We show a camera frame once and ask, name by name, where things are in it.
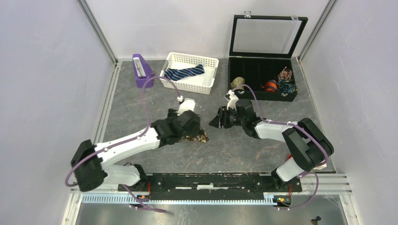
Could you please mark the black display case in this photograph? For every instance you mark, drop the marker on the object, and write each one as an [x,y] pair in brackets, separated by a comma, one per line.
[260,47]

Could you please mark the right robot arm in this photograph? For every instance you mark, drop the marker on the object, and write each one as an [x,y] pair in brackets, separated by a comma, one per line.
[308,146]

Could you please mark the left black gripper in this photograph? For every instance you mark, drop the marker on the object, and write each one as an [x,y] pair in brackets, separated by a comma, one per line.
[193,131]

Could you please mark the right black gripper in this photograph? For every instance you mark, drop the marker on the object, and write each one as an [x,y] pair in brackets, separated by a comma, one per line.
[223,112]

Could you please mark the purple metronome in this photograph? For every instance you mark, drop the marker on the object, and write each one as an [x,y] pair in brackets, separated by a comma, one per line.
[142,71]

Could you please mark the white plastic basket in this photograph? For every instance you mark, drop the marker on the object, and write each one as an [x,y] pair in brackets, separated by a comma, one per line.
[199,84]

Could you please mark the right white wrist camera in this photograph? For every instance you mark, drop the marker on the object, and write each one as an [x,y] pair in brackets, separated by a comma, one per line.
[232,99]

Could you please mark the orange navy rolled tie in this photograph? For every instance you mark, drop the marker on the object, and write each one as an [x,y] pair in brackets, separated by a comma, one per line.
[270,86]

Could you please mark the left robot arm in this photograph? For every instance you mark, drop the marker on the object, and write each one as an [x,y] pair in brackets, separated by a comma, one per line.
[95,164]

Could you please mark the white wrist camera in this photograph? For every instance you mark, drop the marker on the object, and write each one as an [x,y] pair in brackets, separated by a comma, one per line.
[185,104]
[232,99]

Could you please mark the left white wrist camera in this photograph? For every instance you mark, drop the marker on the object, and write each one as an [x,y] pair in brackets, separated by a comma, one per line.
[185,104]

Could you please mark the teal patterned tie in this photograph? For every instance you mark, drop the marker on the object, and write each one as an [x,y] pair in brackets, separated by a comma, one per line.
[286,86]

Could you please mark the pink patterned tie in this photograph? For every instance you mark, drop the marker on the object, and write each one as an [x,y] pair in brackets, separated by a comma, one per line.
[285,74]

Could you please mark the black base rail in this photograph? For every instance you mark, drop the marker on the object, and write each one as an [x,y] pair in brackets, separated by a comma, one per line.
[213,186]

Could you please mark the navy striped tie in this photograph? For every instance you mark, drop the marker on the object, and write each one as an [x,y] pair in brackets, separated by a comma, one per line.
[179,74]

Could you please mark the colourful toy blocks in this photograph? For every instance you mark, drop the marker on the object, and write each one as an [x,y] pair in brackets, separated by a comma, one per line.
[319,167]

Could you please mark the olive rolled tie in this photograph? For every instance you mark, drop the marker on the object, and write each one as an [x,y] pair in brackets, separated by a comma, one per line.
[237,83]

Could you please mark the brown floral tie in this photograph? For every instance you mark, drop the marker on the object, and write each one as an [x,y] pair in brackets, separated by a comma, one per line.
[200,137]

